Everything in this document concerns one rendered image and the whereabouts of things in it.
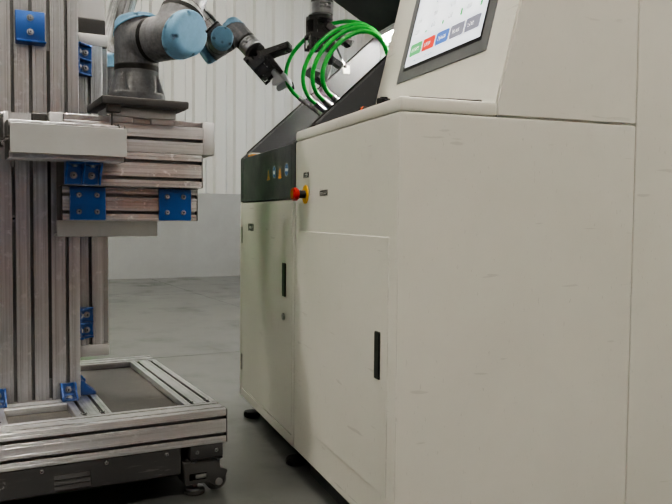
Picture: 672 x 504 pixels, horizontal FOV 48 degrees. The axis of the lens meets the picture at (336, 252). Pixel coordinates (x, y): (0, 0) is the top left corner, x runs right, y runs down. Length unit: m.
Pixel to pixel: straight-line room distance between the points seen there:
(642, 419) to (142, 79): 1.49
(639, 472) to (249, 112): 8.08
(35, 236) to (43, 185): 0.14
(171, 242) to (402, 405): 7.65
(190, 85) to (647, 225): 7.87
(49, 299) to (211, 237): 7.07
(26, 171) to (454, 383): 1.27
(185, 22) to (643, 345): 1.35
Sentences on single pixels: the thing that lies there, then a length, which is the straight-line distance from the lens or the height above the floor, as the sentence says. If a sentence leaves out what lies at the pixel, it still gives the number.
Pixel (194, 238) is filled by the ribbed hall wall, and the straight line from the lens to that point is 9.16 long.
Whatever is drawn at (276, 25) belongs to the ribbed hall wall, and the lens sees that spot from 9.81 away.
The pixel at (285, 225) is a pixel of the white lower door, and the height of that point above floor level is 0.71.
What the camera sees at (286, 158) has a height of 0.91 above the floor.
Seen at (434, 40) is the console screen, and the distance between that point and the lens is 2.00.
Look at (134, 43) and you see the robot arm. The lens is 2.09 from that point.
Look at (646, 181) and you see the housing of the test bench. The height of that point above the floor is 0.83.
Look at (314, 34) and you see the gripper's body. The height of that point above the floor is 1.33.
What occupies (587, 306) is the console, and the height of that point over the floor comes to 0.55.
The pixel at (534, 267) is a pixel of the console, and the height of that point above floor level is 0.64.
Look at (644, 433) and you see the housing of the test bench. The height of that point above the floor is 0.25.
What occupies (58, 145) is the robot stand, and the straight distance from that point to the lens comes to 1.90.
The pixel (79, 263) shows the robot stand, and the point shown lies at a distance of 2.22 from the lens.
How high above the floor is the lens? 0.74
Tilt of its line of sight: 3 degrees down
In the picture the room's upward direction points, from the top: 1 degrees clockwise
